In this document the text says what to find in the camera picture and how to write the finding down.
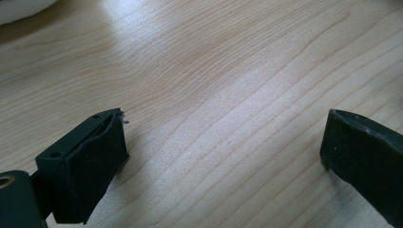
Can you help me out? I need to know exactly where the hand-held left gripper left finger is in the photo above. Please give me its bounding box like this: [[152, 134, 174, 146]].
[[35, 107, 130, 225]]

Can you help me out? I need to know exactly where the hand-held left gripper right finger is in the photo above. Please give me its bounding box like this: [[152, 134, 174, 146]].
[[319, 108, 403, 228]]

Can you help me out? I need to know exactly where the panda plush toy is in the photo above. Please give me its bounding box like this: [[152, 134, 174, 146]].
[[0, 0, 58, 27]]

